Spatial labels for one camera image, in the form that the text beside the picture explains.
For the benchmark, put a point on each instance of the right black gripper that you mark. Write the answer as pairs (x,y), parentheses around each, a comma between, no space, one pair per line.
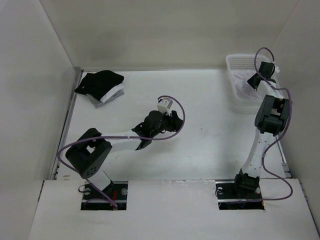
(250,80)

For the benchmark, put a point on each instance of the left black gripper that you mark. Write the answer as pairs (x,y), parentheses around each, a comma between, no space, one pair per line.
(175,123)

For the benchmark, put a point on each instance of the white tank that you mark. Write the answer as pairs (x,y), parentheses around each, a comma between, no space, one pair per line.
(243,89)
(112,92)

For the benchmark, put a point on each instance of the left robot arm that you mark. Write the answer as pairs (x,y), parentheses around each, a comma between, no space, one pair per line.
(88,157)

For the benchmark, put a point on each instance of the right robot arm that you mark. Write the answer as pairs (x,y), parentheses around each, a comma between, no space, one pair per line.
(271,121)

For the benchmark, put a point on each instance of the white folded tank top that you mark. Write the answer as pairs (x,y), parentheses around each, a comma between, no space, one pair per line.
(112,92)

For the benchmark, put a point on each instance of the grey folded tank top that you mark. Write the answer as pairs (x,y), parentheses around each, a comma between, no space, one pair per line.
(97,103)

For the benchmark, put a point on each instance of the black folded tank top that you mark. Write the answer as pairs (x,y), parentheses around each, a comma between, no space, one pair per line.
(99,84)

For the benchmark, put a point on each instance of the white plastic basket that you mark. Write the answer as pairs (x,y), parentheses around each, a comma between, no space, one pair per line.
(240,68)

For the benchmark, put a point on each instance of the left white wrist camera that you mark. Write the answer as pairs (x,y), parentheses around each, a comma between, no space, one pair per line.
(164,105)

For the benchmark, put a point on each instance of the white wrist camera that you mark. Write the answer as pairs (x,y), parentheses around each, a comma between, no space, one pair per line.
(276,69)
(164,105)

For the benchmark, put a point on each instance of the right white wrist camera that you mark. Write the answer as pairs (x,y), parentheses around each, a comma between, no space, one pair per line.
(276,69)

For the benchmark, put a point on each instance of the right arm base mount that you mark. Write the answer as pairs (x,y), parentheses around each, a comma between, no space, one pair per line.
(231,199)

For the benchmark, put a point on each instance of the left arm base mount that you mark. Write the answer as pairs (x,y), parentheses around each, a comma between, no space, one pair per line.
(92,200)

